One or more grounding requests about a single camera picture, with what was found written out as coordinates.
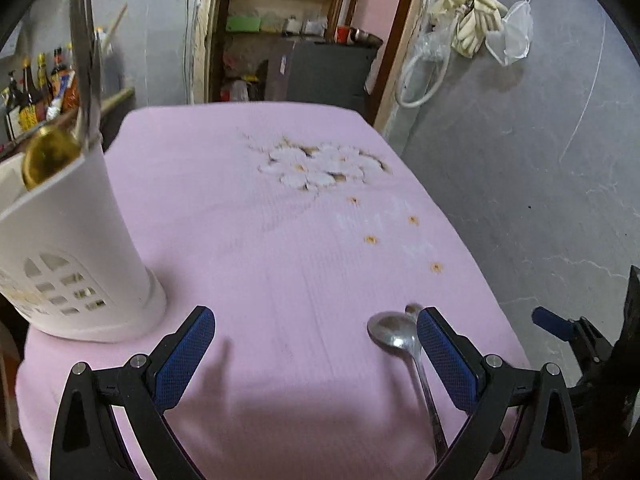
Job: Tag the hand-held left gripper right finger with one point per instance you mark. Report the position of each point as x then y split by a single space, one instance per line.
442 355

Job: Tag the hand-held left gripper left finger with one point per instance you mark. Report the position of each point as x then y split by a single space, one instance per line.
187 355

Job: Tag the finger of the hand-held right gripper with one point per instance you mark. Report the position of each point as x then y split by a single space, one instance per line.
550 321

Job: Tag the white plastic utensil holder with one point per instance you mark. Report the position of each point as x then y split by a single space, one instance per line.
75 240

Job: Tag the metal fork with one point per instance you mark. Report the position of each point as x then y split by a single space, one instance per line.
79 60

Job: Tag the pink floral tablecloth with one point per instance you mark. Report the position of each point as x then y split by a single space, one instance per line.
250 260

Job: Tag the gold spoon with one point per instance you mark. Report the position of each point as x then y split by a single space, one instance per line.
47 157

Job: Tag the kitchen counter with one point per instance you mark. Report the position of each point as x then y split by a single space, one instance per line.
117 100

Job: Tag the white plastic bag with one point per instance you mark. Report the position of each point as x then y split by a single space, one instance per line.
238 91

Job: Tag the clear plastic bag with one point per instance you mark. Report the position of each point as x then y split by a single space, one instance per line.
515 35

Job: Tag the dark sauce bottle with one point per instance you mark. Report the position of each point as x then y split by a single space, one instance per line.
27 85
59 67
14 105
44 77

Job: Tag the grey cabinet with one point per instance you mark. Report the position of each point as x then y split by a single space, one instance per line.
325 72

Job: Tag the white work gloves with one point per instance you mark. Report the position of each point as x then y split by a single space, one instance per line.
470 20

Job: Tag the green box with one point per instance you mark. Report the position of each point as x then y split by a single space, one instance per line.
243 24

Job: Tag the red cup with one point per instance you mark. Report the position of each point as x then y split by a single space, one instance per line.
343 34

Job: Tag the wooden chopstick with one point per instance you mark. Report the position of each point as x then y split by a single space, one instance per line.
117 20

